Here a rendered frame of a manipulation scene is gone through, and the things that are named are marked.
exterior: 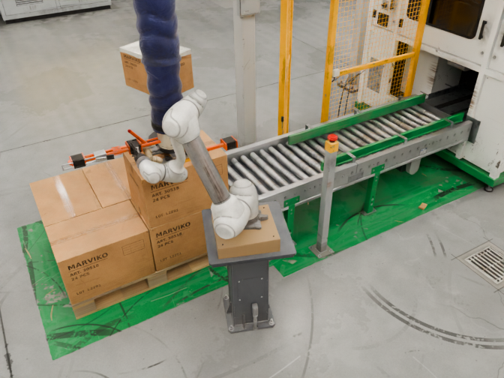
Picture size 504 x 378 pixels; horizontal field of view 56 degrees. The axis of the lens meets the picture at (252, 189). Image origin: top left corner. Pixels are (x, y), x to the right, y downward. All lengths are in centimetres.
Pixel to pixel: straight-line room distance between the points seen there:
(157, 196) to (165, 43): 96
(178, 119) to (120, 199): 143
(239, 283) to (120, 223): 94
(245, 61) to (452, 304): 260
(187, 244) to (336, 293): 113
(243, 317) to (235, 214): 96
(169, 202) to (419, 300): 189
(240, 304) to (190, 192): 81
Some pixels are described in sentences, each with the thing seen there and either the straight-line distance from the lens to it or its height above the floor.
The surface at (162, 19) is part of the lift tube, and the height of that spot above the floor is 186.
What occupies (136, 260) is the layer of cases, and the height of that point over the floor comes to 32.
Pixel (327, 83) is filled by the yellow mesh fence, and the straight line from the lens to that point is 428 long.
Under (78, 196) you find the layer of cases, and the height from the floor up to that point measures 54.
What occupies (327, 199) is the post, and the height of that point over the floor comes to 53.
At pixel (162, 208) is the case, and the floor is 68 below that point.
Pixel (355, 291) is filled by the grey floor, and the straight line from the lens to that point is 359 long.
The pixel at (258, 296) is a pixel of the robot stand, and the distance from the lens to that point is 312.
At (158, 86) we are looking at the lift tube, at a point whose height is 147.
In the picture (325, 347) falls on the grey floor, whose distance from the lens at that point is 326.
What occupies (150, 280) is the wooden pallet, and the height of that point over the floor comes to 9.
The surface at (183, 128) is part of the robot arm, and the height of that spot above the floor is 154.
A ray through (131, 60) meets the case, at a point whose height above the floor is 93.
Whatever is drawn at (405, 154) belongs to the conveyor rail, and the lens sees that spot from 419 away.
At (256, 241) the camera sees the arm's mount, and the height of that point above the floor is 84.
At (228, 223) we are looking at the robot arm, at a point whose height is 105.
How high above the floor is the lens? 263
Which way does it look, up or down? 36 degrees down
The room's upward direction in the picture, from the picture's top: 1 degrees counter-clockwise
